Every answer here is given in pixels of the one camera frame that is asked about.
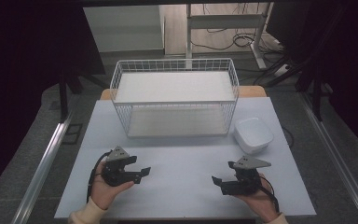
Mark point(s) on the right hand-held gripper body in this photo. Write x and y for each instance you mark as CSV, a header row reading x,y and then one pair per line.
x,y
245,185

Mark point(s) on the black metal stand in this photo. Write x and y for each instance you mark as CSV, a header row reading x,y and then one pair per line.
x,y
317,99
63,99

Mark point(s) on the wooden table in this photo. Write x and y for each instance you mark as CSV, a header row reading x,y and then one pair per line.
x,y
251,91

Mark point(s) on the person's right hand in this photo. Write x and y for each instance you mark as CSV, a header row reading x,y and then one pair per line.
x,y
262,203

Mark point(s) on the white square bowl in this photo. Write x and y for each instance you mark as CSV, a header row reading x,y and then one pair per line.
x,y
253,133

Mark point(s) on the person's left hand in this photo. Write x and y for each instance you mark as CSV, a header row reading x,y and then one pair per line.
x,y
104,194

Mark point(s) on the white power strip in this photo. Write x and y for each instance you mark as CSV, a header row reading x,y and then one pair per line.
x,y
282,70

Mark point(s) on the white table mat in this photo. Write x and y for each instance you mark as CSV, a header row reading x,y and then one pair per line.
x,y
180,189

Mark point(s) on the aluminium rail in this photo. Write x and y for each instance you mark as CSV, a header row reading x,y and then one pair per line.
x,y
338,161
43,169

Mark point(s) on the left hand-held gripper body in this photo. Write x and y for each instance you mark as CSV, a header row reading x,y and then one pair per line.
x,y
115,174

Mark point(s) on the white metal desk frame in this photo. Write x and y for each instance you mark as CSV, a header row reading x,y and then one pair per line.
x,y
223,21

